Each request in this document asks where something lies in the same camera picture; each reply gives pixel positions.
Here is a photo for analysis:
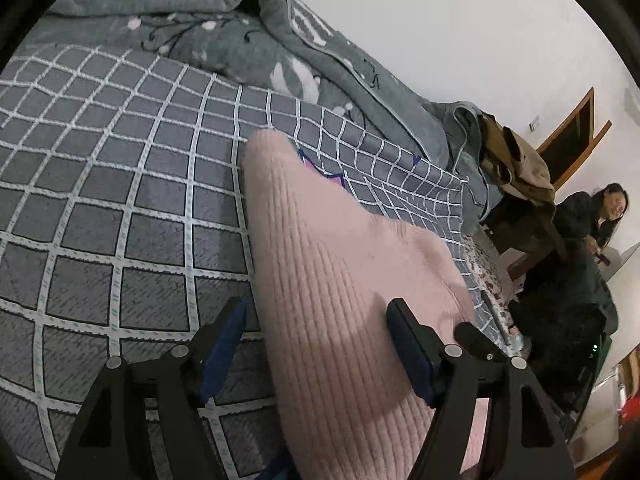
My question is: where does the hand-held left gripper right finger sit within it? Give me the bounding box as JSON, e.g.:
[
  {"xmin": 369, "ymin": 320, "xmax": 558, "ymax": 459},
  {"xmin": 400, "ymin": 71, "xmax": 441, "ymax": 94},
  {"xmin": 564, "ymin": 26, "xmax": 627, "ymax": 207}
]
[{"xmin": 387, "ymin": 297, "xmax": 576, "ymax": 480}]

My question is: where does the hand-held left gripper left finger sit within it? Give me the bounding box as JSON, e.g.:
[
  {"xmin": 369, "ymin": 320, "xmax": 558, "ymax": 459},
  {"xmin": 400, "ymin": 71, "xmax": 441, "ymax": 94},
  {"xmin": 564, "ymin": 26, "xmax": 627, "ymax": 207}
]
[{"xmin": 54, "ymin": 296, "xmax": 248, "ymax": 480}]

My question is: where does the pink knitted sweater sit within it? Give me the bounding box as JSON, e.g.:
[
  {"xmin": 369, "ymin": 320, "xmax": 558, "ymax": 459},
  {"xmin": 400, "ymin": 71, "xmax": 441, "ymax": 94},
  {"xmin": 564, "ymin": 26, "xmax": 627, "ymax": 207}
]
[{"xmin": 241, "ymin": 129, "xmax": 493, "ymax": 480}]

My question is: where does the floral bedsheet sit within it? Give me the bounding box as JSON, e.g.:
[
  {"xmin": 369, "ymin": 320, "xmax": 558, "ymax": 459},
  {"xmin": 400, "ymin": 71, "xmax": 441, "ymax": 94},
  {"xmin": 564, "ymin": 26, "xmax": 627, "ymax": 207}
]
[{"xmin": 462, "ymin": 232, "xmax": 526, "ymax": 351}]

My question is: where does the dark bag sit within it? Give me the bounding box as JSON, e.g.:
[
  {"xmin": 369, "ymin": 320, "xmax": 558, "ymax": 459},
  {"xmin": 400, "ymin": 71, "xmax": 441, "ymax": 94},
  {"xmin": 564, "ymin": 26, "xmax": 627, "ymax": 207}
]
[{"xmin": 525, "ymin": 305, "xmax": 613, "ymax": 421}]

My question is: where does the grey checked blanket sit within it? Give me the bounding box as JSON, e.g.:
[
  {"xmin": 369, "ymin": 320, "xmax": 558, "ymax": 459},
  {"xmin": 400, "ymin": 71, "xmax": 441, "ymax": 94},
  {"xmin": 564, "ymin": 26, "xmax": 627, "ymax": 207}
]
[{"xmin": 0, "ymin": 42, "xmax": 506, "ymax": 480}]

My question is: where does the pink star patch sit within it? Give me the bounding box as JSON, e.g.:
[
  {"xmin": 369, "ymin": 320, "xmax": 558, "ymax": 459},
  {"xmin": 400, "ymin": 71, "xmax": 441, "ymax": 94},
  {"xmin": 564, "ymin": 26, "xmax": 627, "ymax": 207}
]
[{"xmin": 298, "ymin": 149, "xmax": 347, "ymax": 190}]

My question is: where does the brown coat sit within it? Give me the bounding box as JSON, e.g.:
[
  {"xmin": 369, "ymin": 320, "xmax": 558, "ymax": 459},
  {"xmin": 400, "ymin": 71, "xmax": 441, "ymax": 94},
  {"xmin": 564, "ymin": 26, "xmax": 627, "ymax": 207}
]
[{"xmin": 477, "ymin": 114, "xmax": 568, "ymax": 261}]

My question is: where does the grey-green fleece blanket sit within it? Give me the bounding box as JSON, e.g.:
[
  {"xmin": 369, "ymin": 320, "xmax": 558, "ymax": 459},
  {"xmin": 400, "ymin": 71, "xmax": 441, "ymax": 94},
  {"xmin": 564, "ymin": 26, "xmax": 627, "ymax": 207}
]
[{"xmin": 47, "ymin": 0, "xmax": 501, "ymax": 221}]

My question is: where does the brown wooden door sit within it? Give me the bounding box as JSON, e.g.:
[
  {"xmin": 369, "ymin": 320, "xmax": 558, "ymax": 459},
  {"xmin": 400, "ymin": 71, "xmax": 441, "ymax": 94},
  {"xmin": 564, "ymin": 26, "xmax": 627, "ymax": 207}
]
[{"xmin": 536, "ymin": 86, "xmax": 612, "ymax": 186}]

